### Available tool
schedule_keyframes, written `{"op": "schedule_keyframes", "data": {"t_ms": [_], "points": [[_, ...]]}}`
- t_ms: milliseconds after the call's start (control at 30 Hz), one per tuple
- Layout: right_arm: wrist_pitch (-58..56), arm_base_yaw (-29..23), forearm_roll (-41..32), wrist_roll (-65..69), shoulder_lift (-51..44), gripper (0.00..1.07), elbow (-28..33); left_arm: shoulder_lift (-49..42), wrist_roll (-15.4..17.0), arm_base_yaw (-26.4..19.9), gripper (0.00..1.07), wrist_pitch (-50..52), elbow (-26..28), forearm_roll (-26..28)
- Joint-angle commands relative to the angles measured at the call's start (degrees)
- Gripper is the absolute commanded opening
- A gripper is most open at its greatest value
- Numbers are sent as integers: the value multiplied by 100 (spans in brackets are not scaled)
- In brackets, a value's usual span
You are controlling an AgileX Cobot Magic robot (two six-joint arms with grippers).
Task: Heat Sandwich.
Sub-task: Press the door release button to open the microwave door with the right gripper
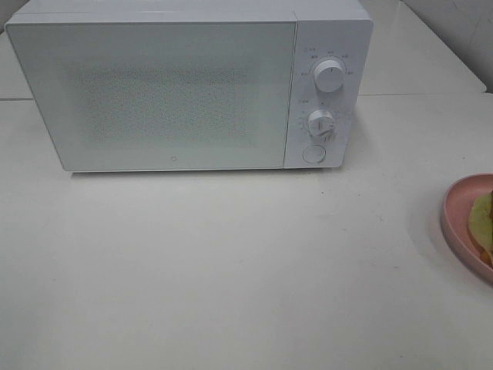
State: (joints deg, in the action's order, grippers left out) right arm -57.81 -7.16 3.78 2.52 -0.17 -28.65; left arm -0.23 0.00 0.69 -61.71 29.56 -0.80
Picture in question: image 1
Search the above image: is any round white door button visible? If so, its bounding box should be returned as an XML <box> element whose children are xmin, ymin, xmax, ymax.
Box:
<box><xmin>303</xmin><ymin>145</ymin><xmax>326</xmax><ymax>164</ymax></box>

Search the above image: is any white microwave door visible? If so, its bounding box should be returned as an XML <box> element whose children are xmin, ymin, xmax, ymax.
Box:
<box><xmin>7</xmin><ymin>22</ymin><xmax>295</xmax><ymax>172</ymax></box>

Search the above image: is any pink round plate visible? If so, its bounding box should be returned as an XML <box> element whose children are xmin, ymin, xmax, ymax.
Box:
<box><xmin>441</xmin><ymin>173</ymin><xmax>492</xmax><ymax>285</ymax></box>

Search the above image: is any sandwich with lettuce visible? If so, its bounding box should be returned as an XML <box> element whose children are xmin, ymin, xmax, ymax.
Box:
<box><xmin>468</xmin><ymin>193</ymin><xmax>492</xmax><ymax>267</ymax></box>

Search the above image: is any lower white timer knob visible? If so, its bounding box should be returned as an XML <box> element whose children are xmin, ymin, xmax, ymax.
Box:
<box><xmin>306</xmin><ymin>109</ymin><xmax>335</xmax><ymax>139</ymax></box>

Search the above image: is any white microwave oven body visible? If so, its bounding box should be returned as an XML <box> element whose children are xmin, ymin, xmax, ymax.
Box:
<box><xmin>5</xmin><ymin>1</ymin><xmax>373</xmax><ymax>171</ymax></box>

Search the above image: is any upper white power knob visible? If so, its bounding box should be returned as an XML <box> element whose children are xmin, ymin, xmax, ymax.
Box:
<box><xmin>312</xmin><ymin>58</ymin><xmax>346</xmax><ymax>93</ymax></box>

